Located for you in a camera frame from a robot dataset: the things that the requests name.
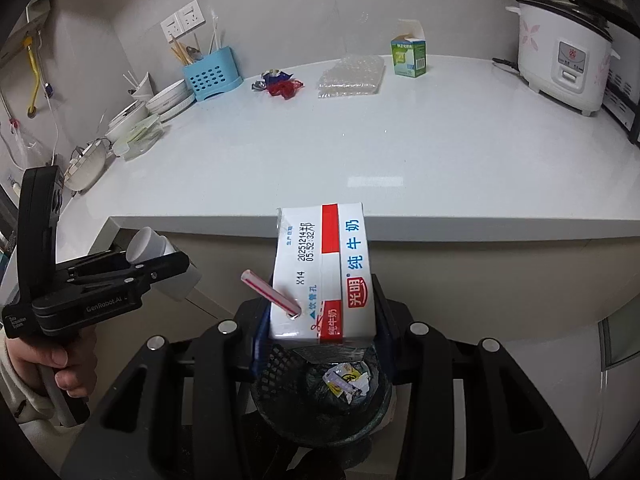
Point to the white microwave oven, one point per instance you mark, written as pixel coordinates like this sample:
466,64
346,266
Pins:
625,95

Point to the bundle of wooden chopsticks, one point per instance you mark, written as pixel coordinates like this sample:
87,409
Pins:
181,52

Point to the bubble wrap sheet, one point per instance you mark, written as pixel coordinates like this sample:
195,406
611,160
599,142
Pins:
350,77

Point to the person's left hand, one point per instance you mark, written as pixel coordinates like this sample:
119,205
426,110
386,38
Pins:
75,365

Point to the small green carton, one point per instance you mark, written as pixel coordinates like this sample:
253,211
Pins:
409,57

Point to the purple wrapper strip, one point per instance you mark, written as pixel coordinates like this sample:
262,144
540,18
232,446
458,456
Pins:
336,386

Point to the white wall socket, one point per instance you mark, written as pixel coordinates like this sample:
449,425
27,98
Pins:
191,16
172,27

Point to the metal spoon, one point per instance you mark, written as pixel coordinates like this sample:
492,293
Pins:
194,53

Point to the thin white straw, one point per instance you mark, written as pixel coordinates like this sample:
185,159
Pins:
128,80
133,79

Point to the grey glass door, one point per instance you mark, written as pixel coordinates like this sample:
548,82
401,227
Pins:
620,340

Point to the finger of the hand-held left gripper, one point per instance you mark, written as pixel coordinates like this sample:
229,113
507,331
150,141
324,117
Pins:
92,260
150,270

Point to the red striped straw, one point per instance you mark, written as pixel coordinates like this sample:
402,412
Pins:
270,292

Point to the large white bowl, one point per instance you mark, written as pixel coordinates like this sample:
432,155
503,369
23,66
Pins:
167,94

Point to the yellow snack packet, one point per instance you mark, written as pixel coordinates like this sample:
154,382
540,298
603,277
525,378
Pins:
354,377

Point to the blue utensil holder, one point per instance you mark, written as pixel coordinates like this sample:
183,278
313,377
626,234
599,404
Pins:
212,76

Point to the white pill bottle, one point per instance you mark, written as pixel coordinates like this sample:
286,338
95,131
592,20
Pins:
175,275

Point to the long white plastic stick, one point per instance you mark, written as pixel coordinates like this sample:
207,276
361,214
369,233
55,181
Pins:
212,35
218,30

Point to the beige base cabinet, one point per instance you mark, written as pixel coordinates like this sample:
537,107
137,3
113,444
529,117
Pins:
475,285

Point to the white rice cooker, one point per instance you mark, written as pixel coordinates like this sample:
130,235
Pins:
560,55

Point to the white bowl at left edge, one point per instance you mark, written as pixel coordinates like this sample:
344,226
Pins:
87,167

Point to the black bin liner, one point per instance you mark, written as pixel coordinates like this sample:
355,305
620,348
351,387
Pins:
320,390

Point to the dark green trash basket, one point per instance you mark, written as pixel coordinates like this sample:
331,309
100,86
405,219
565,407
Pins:
280,410

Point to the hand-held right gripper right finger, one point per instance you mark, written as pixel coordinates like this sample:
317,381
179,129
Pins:
395,320

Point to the blue white milk carton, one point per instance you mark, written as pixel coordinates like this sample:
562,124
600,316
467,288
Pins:
325,280

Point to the blue foil wrapper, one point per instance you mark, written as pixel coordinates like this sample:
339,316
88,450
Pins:
272,79

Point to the stack of white bowls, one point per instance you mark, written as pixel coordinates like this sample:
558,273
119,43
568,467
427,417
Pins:
177,110

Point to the red mesh net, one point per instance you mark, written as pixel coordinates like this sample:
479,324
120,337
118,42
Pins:
285,89

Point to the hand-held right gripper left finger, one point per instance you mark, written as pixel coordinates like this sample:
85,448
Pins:
246,320

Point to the glass container green lid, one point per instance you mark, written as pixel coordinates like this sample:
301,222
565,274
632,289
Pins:
140,137

